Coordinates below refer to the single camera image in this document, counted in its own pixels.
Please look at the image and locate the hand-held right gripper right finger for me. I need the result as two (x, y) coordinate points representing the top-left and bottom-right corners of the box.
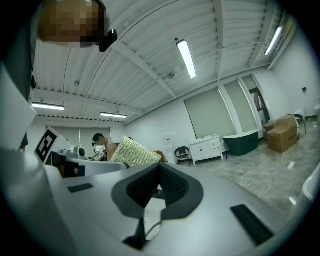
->
(147, 162), (288, 256)

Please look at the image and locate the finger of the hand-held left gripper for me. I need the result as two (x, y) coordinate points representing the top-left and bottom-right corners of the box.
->
(65, 157), (131, 177)

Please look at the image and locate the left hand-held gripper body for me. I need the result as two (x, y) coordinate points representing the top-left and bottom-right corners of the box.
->
(33, 126), (87, 179)

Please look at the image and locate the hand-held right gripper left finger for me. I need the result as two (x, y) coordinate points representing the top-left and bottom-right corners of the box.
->
(52, 163), (161, 256)

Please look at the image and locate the cleaning cloth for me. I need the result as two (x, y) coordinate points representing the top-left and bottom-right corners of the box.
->
(109, 135), (162, 169)

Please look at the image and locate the ceiling tube light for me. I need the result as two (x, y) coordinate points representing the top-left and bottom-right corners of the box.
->
(264, 26), (283, 56)
(176, 39), (197, 80)
(31, 101), (65, 111)
(99, 111), (128, 119)

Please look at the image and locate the white vanity cabinet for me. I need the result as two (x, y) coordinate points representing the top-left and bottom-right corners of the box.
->
(189, 134), (225, 166)

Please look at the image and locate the white sink basin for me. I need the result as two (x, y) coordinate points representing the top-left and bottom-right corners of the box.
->
(144, 197), (166, 238)

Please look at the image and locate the black wicker chair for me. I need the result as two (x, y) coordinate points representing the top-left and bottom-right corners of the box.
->
(174, 146), (192, 167)

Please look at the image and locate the orange sofa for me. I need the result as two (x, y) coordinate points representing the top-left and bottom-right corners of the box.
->
(152, 149), (166, 164)

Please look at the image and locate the green bathtub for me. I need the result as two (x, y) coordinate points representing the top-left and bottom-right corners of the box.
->
(221, 129), (259, 157)

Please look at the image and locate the white water dispenser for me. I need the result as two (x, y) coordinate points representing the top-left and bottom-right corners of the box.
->
(163, 134), (174, 165)

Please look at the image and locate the wide grey window blind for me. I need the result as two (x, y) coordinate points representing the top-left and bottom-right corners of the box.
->
(183, 87), (237, 140)

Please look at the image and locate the person's black shirt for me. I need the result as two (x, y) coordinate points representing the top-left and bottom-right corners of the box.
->
(4, 14), (38, 101)

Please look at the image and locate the large cardboard box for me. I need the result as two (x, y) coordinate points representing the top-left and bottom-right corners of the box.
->
(266, 117), (300, 154)

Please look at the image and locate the black framed door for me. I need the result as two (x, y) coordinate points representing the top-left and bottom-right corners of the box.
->
(249, 87), (271, 126)

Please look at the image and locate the dark wooden chair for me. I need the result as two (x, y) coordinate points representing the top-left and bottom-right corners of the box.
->
(286, 113), (308, 136)

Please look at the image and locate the narrow grey window blind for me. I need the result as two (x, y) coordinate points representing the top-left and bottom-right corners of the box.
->
(241, 74), (261, 91)

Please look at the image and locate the person's head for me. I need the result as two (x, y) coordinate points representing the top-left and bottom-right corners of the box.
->
(37, 0), (111, 50)

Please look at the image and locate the black head-worn camera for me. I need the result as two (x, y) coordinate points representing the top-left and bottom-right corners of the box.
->
(98, 28), (119, 53)

